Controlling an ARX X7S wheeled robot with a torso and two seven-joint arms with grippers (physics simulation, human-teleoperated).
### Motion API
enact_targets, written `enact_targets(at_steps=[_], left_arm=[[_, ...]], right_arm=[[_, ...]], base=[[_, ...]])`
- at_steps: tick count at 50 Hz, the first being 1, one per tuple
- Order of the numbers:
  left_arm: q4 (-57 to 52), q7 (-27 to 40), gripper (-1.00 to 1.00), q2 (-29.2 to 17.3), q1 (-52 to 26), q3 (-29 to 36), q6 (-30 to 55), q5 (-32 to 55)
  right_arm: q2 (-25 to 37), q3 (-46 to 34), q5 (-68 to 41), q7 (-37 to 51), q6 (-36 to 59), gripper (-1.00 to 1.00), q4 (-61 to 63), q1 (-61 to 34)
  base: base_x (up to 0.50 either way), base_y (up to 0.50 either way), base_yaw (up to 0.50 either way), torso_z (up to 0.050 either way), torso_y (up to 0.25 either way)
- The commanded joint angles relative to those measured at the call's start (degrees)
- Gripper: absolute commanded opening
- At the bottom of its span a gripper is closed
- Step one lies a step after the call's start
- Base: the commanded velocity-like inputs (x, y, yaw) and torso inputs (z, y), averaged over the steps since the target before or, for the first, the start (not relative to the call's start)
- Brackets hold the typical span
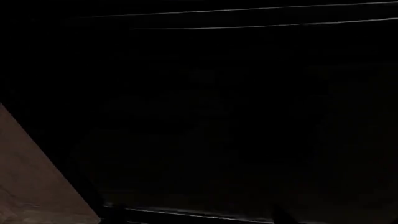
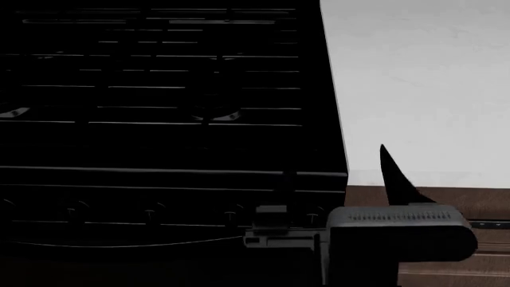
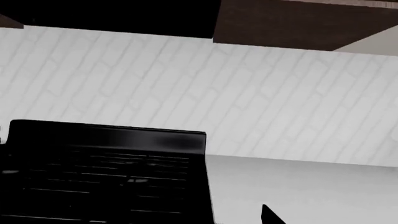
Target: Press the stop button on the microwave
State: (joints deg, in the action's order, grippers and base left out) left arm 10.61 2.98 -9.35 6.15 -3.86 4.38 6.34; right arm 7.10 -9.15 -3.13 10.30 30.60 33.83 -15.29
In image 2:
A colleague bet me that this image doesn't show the black drawer handle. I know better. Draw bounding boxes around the black drawer handle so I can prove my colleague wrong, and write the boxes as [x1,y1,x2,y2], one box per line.
[468,220,510,230]

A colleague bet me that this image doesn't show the black gas stove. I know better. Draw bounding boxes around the black gas stove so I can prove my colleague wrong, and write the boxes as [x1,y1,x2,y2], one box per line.
[0,0,350,287]

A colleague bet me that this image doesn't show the round stove burner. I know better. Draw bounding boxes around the round stove burner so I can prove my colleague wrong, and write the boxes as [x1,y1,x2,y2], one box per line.
[190,109,242,122]
[0,106,32,119]

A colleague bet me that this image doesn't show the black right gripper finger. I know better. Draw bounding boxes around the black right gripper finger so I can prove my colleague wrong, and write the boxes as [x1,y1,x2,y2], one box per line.
[379,143,440,208]
[281,171,298,207]

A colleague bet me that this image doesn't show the brown wooden cabinet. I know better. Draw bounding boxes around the brown wooden cabinet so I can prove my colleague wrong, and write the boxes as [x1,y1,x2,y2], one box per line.
[343,184,510,287]

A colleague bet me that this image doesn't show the black cast iron stove grate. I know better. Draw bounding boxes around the black cast iron stove grate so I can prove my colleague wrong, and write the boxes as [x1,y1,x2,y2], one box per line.
[150,7,304,128]
[0,7,155,127]

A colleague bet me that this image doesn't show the grey gripper camera box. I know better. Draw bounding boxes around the grey gripper camera box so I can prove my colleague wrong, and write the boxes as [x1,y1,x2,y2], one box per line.
[325,202,479,263]

